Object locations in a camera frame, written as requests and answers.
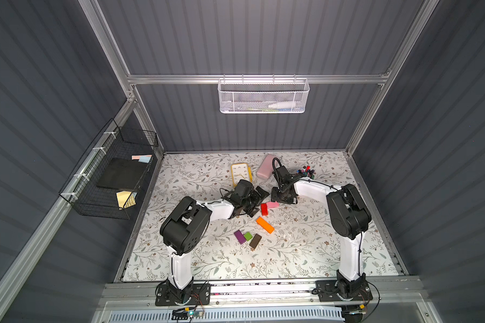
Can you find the pink pen cup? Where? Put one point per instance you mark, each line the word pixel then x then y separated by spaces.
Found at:
pixel 307 171

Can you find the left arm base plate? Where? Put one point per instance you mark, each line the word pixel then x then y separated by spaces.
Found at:
pixel 194 294

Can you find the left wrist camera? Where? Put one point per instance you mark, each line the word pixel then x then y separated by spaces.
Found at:
pixel 243 188

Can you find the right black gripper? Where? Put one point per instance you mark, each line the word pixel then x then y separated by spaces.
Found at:
pixel 280 194

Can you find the black wire wall basket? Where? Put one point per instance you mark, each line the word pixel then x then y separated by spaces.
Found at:
pixel 117 141

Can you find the brown building block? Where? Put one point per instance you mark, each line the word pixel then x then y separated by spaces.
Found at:
pixel 255 241

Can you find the pink pencil case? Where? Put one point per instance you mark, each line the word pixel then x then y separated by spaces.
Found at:
pixel 266 168

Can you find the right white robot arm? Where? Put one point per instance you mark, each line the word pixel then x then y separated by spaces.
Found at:
pixel 347 210

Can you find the green building block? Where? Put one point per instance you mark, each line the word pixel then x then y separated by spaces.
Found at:
pixel 248 236

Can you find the white wire mesh basket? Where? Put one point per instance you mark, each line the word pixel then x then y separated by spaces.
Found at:
pixel 252 96

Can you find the black notebook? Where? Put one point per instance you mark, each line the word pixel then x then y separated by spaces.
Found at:
pixel 122 175

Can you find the yellow sticky notes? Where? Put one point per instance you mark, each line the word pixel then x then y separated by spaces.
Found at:
pixel 126 199

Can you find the purple building block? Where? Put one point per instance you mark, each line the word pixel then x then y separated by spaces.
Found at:
pixel 240 237

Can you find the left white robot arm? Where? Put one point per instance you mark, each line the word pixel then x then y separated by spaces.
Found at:
pixel 184 228

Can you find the white marker in basket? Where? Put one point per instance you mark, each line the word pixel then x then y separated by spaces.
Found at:
pixel 283 105

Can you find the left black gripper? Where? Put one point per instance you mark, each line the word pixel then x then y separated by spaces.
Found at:
pixel 254 200

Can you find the floral table mat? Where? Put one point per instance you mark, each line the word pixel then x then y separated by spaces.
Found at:
pixel 303 244

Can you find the small green circuit board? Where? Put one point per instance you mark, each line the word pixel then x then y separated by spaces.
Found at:
pixel 186 314

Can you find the orange building block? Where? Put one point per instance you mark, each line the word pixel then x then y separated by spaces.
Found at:
pixel 265 225

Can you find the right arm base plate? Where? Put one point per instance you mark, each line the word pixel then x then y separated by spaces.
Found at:
pixel 333 290

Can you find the pastel sticky notes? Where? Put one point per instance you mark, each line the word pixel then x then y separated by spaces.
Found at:
pixel 142 158

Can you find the pink building block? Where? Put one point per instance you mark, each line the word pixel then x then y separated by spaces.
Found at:
pixel 272 205

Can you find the red building block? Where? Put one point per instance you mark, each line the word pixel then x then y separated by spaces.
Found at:
pixel 264 209

